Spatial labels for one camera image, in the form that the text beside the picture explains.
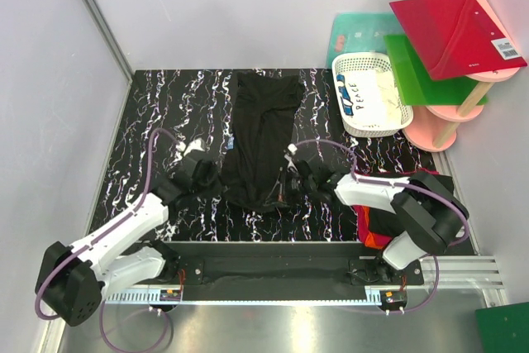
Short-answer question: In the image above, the red plastic sheet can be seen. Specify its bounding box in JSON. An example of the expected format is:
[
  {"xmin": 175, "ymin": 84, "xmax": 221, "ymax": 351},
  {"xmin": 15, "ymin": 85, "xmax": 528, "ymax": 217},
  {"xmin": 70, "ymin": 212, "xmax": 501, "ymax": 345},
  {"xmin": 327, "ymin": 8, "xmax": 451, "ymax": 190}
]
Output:
[{"xmin": 389, "ymin": 0, "xmax": 527, "ymax": 81}]

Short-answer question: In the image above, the teal plastic board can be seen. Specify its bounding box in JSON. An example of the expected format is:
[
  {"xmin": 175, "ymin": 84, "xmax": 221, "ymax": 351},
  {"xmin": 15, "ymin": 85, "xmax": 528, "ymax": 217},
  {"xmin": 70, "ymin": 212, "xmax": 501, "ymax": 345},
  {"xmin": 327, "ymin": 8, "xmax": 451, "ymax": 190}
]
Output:
[{"xmin": 326, "ymin": 12, "xmax": 404, "ymax": 69}]

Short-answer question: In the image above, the white plastic laundry basket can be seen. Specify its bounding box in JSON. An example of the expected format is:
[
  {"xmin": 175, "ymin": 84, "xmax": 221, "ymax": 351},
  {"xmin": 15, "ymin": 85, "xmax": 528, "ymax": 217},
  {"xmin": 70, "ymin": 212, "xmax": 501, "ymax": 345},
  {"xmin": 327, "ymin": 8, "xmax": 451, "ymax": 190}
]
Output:
[{"xmin": 331, "ymin": 52, "xmax": 413, "ymax": 138}]

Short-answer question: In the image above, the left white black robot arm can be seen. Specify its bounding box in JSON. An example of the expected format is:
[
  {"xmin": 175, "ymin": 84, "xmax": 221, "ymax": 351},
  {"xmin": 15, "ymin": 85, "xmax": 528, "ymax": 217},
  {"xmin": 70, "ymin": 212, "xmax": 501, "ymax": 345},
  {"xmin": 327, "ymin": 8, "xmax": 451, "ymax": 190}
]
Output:
[{"xmin": 35, "ymin": 152, "xmax": 222, "ymax": 327}]

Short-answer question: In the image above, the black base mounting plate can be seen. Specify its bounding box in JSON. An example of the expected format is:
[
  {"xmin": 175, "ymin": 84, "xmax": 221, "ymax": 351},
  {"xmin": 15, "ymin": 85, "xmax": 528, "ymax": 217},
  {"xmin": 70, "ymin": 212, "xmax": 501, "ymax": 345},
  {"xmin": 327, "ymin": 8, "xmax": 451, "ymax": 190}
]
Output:
[{"xmin": 111, "ymin": 241, "xmax": 425, "ymax": 303}]

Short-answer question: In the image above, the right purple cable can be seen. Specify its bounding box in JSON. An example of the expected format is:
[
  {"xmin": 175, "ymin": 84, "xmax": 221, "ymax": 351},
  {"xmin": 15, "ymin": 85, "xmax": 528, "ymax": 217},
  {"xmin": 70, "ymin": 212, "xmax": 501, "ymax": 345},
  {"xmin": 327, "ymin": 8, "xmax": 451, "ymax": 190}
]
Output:
[{"xmin": 288, "ymin": 140, "xmax": 470, "ymax": 316}]

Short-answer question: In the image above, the pink wooden shelf stand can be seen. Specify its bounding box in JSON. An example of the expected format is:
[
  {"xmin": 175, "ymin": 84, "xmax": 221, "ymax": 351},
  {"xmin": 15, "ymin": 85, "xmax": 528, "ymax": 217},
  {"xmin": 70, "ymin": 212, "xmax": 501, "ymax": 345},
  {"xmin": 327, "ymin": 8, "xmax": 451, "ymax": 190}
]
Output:
[{"xmin": 403, "ymin": 0, "xmax": 517, "ymax": 152}]

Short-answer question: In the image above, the orange t shirt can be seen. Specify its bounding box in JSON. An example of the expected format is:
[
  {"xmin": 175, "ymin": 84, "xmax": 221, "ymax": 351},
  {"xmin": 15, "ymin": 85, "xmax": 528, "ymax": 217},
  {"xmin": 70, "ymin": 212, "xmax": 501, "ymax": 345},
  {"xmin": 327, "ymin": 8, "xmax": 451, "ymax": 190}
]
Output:
[{"xmin": 355, "ymin": 206, "xmax": 392, "ymax": 250}]

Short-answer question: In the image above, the green plastic sheet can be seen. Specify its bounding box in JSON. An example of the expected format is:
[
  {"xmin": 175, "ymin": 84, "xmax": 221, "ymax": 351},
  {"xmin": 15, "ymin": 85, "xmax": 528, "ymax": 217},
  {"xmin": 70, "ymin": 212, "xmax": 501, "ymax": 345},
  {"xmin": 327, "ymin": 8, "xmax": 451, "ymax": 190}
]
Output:
[{"xmin": 384, "ymin": 34, "xmax": 478, "ymax": 106}]

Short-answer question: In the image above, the aluminium frame rail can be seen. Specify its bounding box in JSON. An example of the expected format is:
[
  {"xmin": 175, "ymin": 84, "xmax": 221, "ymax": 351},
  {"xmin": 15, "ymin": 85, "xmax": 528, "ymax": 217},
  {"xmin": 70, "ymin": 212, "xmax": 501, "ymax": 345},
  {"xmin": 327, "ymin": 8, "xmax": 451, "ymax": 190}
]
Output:
[{"xmin": 103, "ymin": 256, "xmax": 503, "ymax": 306}]

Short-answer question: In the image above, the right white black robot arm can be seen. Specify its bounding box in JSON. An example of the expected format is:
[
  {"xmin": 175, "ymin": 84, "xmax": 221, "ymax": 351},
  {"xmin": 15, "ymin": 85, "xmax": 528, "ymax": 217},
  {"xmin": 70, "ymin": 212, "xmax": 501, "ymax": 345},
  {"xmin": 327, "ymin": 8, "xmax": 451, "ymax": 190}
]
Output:
[{"xmin": 285, "ymin": 155, "xmax": 469, "ymax": 284}]

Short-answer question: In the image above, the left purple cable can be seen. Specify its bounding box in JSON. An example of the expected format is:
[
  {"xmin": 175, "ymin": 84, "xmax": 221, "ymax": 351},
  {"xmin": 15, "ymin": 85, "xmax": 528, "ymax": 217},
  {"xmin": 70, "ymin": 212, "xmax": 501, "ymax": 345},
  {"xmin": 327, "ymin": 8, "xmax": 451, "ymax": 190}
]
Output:
[{"xmin": 35, "ymin": 128, "xmax": 187, "ymax": 352}]

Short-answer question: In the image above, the purple cable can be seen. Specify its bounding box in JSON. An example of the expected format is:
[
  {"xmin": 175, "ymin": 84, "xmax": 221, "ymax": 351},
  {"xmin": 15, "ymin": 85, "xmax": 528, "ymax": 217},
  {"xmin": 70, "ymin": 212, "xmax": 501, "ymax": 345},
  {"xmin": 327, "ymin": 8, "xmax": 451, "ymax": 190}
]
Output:
[
  {"xmin": 288, "ymin": 140, "xmax": 470, "ymax": 316},
  {"xmin": 35, "ymin": 128, "xmax": 187, "ymax": 352}
]

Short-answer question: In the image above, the left corner aluminium post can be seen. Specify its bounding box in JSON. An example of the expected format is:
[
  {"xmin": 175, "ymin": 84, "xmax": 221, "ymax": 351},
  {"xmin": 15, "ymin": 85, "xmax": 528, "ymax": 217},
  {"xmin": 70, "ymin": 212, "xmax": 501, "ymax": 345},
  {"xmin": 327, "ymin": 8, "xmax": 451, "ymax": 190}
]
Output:
[{"xmin": 82, "ymin": 0, "xmax": 134, "ymax": 83}]

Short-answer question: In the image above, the dark green board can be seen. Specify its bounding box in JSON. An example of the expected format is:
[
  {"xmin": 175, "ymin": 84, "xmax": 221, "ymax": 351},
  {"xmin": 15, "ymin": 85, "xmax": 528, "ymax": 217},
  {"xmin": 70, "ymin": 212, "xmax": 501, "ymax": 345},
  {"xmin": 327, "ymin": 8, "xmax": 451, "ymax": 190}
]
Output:
[{"xmin": 475, "ymin": 303, "xmax": 529, "ymax": 353}]

